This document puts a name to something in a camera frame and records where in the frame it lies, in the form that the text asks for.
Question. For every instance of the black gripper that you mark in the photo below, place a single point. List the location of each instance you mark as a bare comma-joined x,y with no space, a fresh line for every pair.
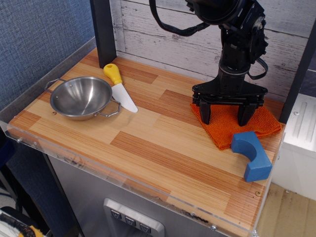
229,89

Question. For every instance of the orange towel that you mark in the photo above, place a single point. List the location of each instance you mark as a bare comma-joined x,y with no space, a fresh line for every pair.
224,124

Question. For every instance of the blue arch wooden block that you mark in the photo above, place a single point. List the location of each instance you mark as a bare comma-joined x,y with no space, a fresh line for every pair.
248,144

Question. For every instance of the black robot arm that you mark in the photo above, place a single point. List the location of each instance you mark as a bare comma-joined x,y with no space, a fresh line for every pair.
243,43

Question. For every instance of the stainless steel colander bowl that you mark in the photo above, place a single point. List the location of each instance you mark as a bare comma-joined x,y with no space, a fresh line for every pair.
81,98

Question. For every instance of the white ribbed appliance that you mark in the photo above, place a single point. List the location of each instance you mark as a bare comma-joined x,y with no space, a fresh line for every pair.
295,166

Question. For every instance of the silver button control panel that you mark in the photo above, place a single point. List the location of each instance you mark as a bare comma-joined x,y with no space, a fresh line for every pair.
127,222

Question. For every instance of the stainless steel cabinet front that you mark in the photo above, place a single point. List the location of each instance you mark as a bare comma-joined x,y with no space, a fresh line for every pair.
86,193

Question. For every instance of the clear acrylic edge guard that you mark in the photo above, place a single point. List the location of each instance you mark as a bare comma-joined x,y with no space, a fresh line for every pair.
172,161

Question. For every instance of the yellow object bottom left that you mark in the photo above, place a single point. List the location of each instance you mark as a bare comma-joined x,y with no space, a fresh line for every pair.
31,232

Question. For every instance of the dark right vertical post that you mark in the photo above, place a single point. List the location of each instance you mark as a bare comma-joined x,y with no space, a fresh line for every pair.
299,76

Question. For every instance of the dark vertical post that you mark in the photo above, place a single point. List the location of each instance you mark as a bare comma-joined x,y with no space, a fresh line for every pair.
104,32
299,76

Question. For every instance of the yellow handled toy knife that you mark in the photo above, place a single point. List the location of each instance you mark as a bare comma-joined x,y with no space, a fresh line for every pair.
119,92

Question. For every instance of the dark left vertical post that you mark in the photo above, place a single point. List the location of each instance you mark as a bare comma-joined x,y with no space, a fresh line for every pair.
104,32

